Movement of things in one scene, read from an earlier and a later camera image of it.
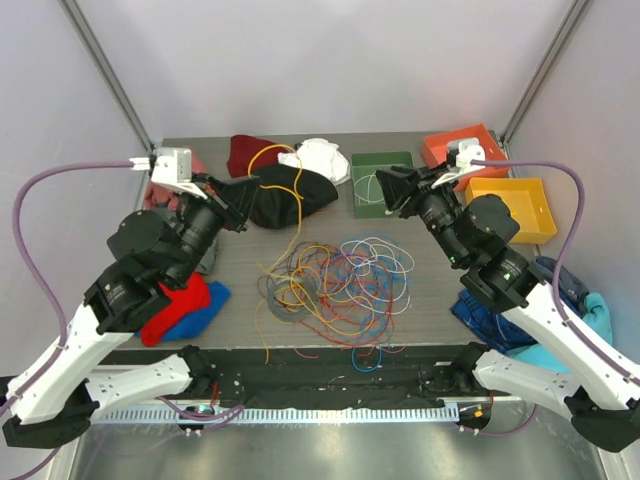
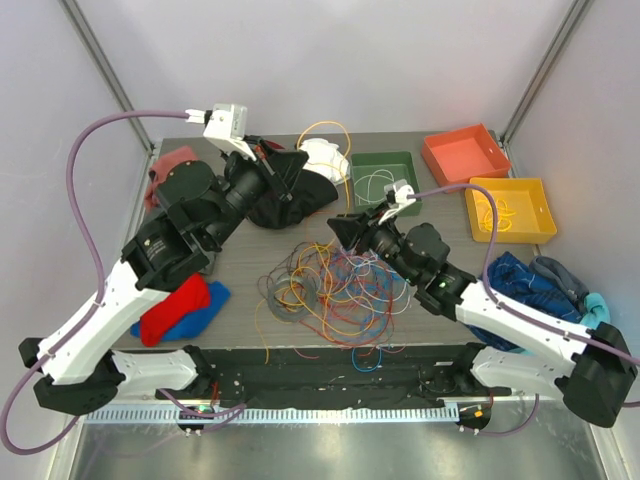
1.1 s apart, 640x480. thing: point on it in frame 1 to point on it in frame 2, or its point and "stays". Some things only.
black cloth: [286, 193] stays
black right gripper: [398, 184] to [349, 228]
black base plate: [410, 375] stays
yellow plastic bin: [526, 200] stays
